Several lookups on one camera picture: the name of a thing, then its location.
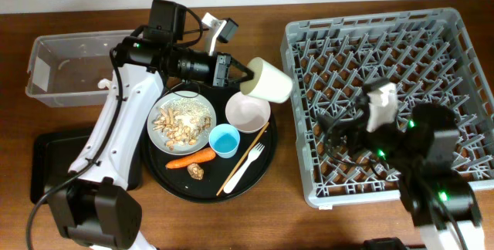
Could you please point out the orange carrot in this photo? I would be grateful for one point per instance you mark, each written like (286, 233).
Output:
(198, 157)

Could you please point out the clear plastic bin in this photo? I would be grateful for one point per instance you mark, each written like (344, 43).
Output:
(64, 70)

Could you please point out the black rectangular bin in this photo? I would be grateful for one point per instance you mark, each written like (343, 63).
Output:
(52, 156)

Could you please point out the grey dishwasher rack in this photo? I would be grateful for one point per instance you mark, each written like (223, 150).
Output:
(428, 55)

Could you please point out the white tissue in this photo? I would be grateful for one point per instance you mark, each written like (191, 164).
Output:
(104, 84)

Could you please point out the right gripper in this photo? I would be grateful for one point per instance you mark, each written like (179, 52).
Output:
(357, 127)

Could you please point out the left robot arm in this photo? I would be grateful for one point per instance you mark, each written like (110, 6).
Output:
(92, 207)

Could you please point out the white rice pile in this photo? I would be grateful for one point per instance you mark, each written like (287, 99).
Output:
(190, 110)

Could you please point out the wooden chopstick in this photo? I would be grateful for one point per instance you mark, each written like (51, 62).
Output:
(244, 156)

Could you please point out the blue cup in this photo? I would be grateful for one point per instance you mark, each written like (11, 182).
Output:
(224, 139)

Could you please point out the white plastic fork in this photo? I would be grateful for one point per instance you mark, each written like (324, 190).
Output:
(253, 154)

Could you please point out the black round tray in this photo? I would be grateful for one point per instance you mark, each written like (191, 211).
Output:
(179, 182)

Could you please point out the peanut shells pile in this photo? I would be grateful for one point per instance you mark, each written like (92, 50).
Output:
(170, 133)

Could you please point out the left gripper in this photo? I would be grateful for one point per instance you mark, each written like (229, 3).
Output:
(221, 62)

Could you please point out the brown walnut shell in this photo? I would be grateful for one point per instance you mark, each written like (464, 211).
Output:
(195, 171)

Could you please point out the cream cup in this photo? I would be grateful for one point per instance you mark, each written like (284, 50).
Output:
(268, 83)

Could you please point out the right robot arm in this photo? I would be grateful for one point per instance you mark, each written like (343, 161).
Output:
(440, 201)

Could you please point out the pink bowl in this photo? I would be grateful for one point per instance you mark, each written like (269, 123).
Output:
(247, 114)

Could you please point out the grey plate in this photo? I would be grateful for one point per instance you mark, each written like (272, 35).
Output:
(166, 100)

